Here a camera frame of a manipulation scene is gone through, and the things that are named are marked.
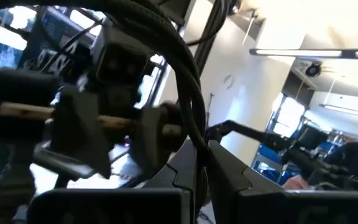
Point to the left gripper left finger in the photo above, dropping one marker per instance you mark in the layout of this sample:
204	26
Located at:
120	207

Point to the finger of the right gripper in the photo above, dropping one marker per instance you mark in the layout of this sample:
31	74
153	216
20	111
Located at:
82	137
154	140

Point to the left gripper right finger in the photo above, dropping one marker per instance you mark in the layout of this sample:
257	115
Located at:
291	208

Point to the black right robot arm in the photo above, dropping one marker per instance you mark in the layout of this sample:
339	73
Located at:
9	189

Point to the blue storage bin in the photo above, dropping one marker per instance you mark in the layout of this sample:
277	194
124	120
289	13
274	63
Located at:
269	155

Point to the large window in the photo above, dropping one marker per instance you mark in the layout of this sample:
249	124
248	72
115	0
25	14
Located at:
2	37

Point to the black articulated stand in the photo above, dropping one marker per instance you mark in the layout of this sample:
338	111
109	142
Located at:
244	130

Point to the black ceiling reel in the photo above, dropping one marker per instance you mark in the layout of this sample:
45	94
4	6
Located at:
313	70

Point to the long ceiling light bar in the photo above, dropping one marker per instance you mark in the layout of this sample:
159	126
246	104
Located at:
297	53

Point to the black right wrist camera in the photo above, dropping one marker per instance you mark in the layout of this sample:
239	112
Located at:
121	62

